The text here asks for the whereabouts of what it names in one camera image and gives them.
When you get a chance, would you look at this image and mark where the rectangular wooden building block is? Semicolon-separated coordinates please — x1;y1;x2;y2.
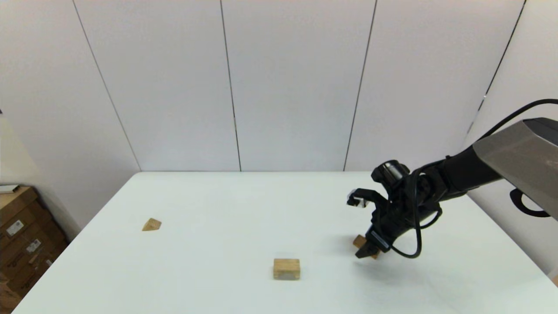
353;235;381;259

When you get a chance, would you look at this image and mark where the large labelled cardboard box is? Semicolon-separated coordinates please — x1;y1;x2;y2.
0;188;70;299

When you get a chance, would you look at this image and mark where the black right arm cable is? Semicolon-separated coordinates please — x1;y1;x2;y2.
390;99;558;259

